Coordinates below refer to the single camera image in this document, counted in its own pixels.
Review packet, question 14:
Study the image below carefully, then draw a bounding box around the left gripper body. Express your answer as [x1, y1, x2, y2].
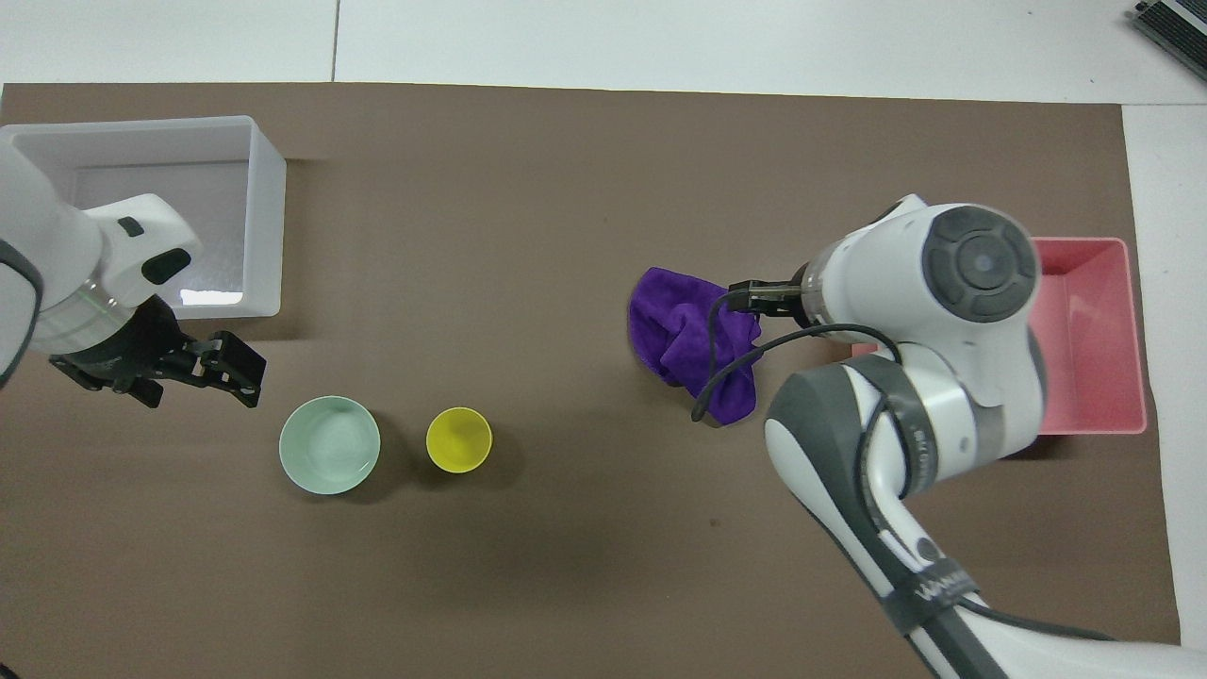
[49, 294, 192, 409]

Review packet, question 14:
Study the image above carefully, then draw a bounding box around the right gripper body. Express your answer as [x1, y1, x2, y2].
[751, 267, 813, 329]

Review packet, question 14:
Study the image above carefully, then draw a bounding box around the purple cloth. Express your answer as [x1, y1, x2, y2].
[628, 267, 764, 426]

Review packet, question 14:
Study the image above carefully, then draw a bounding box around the mint green bowl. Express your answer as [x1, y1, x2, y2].
[278, 395, 383, 496]

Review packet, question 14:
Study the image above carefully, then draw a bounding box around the white plastic bin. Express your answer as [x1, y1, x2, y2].
[0, 115, 288, 320]

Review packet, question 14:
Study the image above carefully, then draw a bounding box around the yellow cup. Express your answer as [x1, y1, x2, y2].
[425, 406, 494, 474]

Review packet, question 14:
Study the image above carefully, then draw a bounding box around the pink plastic bin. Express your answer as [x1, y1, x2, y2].
[852, 237, 1149, 437]

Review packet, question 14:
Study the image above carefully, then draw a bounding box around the grey ribbed device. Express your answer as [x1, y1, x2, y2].
[1128, 0, 1207, 66]

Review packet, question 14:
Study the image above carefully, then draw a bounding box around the black cable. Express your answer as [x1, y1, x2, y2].
[690, 280, 908, 425]

